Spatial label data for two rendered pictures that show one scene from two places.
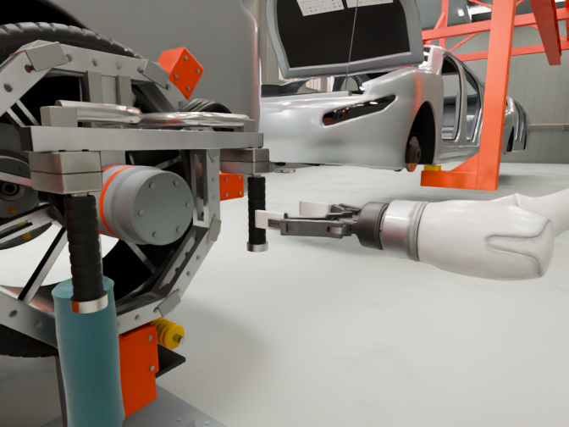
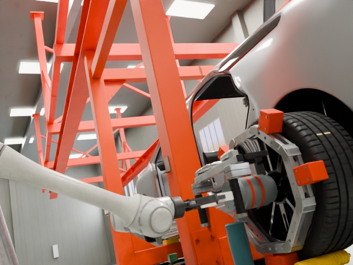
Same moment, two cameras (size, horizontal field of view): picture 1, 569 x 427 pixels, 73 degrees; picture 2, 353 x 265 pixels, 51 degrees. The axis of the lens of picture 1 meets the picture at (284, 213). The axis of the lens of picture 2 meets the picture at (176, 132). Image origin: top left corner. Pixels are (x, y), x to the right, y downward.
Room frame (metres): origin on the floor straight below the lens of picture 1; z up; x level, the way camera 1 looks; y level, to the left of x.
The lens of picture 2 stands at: (1.32, -1.27, 0.73)
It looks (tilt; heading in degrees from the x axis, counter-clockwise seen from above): 15 degrees up; 120
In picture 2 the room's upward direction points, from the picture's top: 13 degrees counter-clockwise
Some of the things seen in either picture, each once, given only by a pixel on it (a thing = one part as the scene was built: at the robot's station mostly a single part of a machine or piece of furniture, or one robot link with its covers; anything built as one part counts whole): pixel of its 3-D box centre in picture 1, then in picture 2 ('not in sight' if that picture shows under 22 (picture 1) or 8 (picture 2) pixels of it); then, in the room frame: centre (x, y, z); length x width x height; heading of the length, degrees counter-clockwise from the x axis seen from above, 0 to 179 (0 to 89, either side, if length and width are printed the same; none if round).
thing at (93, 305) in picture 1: (84, 249); (201, 209); (0.48, 0.26, 0.83); 0.04 x 0.04 x 0.16
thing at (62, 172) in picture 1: (65, 169); (202, 187); (0.49, 0.28, 0.93); 0.09 x 0.05 x 0.05; 54
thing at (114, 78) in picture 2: not in sight; (203, 82); (-0.50, 2.83, 2.54); 2.58 x 0.12 x 0.42; 54
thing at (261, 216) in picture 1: (272, 220); (208, 203); (0.64, 0.02, 0.83); 0.07 x 0.01 x 0.03; 54
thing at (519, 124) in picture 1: (480, 125); not in sight; (10.24, -5.09, 1.38); 4.95 x 1.86 x 1.39; 144
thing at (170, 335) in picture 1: (145, 323); (322, 263); (0.91, 0.35, 0.51); 0.29 x 0.06 x 0.06; 54
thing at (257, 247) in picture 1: (256, 211); (237, 196); (0.75, 0.05, 0.83); 0.04 x 0.04 x 0.16
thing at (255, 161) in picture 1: (245, 160); (237, 170); (0.77, 0.08, 0.93); 0.09 x 0.05 x 0.05; 54
